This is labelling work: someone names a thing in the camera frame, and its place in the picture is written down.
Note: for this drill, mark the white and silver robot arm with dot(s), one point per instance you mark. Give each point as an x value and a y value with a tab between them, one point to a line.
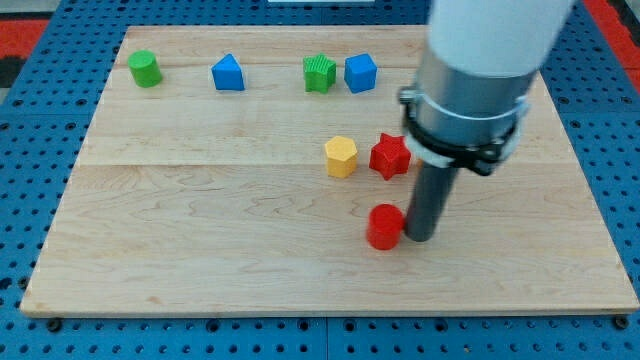
468	98

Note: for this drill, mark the red star block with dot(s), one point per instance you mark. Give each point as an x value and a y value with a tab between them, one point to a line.
390	156

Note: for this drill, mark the green star block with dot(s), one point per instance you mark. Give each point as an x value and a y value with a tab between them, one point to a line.
319	73

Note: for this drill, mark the yellow hexagon block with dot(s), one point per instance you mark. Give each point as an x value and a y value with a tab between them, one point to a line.
341	156

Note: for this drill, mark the red cylinder block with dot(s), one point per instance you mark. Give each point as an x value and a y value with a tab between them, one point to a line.
385	224

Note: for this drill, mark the light wooden board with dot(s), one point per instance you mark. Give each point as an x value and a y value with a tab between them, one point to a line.
188	201

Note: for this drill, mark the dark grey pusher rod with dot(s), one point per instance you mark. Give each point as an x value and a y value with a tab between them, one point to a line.
431	190

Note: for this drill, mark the blue cube block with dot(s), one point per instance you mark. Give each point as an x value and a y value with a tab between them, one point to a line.
360	73

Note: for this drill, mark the blue triangular prism block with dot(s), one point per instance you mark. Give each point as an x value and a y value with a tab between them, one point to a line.
227	74

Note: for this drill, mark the green cylinder block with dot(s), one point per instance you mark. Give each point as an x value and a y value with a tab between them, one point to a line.
144	68

